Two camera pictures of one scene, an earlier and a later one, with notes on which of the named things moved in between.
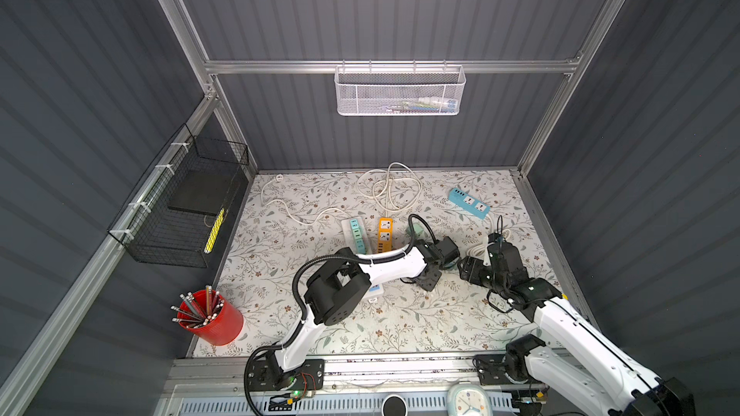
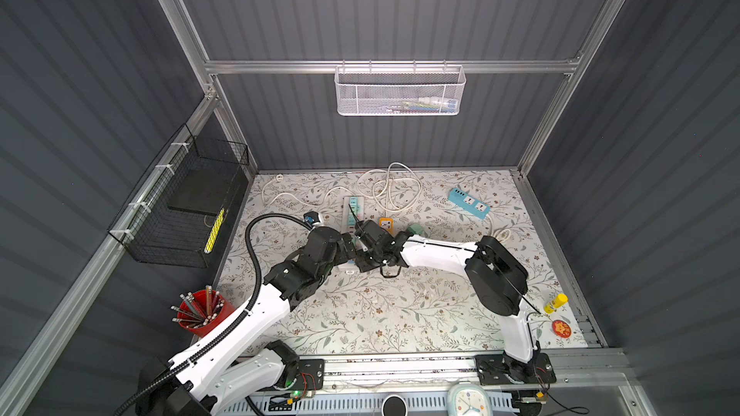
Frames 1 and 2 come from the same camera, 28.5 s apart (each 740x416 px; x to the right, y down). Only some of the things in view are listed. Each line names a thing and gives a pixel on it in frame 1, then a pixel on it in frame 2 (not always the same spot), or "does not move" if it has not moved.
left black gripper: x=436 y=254 -> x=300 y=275
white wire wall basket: x=400 y=90 does not move
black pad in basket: x=204 y=191 does not move
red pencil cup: x=207 y=317 does not move
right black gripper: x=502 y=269 -> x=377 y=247
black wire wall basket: x=175 y=216 does not move
